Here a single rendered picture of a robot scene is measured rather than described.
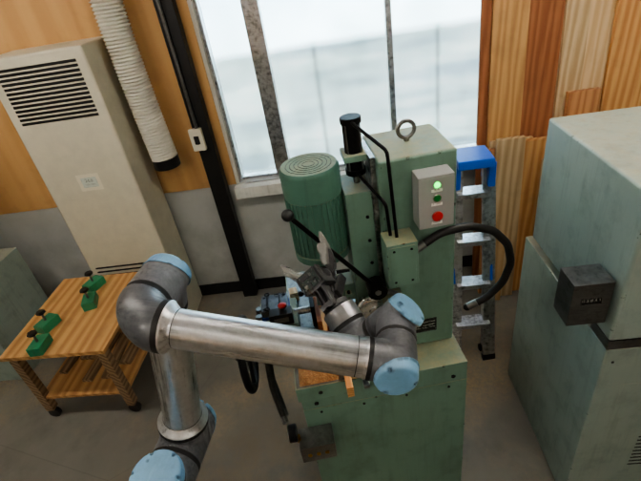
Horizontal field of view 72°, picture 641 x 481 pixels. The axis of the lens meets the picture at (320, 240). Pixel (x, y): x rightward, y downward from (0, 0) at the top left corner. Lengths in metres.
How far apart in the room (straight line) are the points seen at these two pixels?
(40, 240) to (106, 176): 1.01
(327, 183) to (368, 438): 1.00
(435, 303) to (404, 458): 0.70
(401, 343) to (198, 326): 0.42
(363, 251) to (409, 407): 0.62
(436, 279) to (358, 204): 0.37
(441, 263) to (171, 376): 0.85
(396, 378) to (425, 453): 1.07
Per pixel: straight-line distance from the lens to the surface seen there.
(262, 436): 2.49
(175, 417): 1.42
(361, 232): 1.34
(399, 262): 1.28
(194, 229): 3.12
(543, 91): 2.77
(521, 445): 2.42
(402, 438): 1.86
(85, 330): 2.68
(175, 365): 1.26
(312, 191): 1.23
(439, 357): 1.62
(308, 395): 1.46
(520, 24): 2.61
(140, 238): 2.90
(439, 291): 1.51
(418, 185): 1.20
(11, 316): 3.41
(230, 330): 0.95
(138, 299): 1.02
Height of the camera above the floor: 2.01
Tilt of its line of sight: 33 degrees down
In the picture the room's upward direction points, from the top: 10 degrees counter-clockwise
